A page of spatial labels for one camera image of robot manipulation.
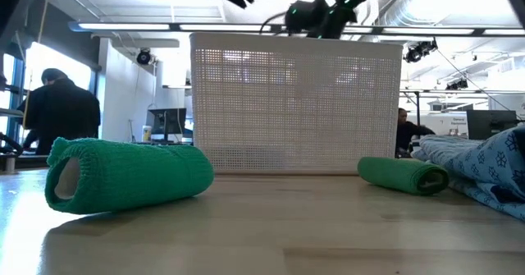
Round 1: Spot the thick green bandage roll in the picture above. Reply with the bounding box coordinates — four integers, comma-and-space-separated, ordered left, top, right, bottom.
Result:
44, 137, 215, 215

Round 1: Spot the thin green bandage roll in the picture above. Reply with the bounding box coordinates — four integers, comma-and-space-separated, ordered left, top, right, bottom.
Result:
357, 155, 450, 196

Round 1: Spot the white perforated plastic basket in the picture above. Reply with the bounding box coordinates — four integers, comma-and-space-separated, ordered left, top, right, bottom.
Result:
189, 31, 404, 176

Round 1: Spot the black desk monitor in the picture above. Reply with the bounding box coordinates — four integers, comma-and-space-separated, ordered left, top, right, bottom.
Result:
147, 108, 188, 144

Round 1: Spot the person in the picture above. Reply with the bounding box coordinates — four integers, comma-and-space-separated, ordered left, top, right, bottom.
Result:
16, 67, 102, 156
395, 107, 436, 158

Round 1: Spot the blue patterned cloth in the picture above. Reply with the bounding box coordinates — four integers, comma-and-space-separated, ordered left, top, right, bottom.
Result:
411, 125, 525, 222

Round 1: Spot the ceiling light rail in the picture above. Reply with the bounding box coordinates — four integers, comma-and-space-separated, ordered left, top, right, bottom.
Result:
68, 20, 525, 37

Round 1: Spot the black ceiling camera cluster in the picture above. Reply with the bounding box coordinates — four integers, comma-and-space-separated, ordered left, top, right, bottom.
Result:
404, 39, 439, 64

